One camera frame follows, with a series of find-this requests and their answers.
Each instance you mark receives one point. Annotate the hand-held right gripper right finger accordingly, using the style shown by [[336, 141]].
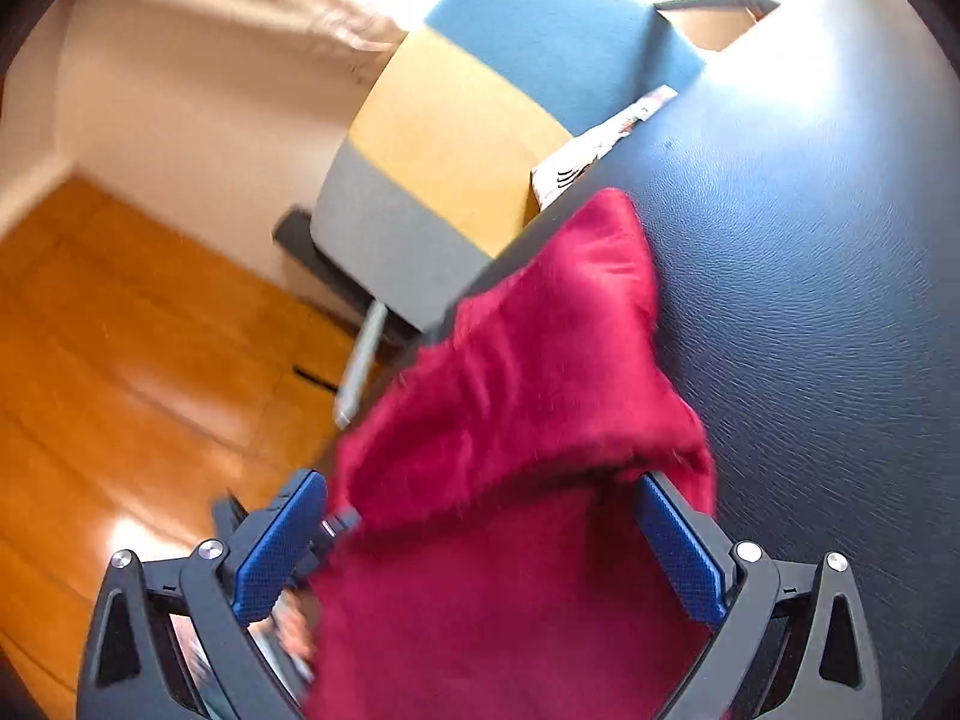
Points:
[[679, 555]]

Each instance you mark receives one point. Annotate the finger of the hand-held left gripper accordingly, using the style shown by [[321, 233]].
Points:
[[341, 523]]

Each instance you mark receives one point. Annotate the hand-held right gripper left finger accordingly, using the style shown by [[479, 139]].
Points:
[[277, 547]]

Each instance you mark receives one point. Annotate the dark red garment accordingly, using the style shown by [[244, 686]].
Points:
[[525, 390]]

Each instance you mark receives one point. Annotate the person's left hand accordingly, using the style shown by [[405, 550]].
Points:
[[294, 641]]

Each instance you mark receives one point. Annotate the printed magazine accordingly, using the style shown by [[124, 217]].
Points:
[[577, 161]]

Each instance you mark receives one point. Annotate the blue yellow grey striped armchair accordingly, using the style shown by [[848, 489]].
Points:
[[465, 127]]

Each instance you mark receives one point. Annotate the beige patterned curtain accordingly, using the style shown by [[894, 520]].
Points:
[[300, 15]]

